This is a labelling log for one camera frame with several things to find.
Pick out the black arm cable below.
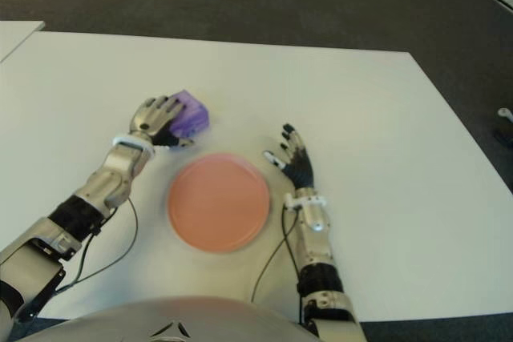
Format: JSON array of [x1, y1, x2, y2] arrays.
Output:
[[251, 205, 300, 325], [55, 197, 139, 293]]

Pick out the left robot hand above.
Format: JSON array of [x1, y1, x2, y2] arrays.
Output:
[[130, 95, 197, 151]]

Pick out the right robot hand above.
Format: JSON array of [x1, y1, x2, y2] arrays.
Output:
[[262, 123, 316, 191]]

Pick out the silver robot torso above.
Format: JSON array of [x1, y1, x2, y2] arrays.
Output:
[[23, 296, 321, 342]]

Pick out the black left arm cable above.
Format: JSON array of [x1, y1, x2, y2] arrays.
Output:
[[55, 197, 139, 293]]

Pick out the purple tissue paper pack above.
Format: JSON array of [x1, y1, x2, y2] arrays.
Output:
[[168, 87, 212, 147]]

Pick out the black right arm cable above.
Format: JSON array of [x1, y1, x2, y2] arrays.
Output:
[[251, 205, 300, 325]]

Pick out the white side table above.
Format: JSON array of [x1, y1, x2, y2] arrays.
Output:
[[0, 20, 46, 63]]

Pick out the pink round plate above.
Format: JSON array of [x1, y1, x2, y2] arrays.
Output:
[[167, 152, 271, 255]]

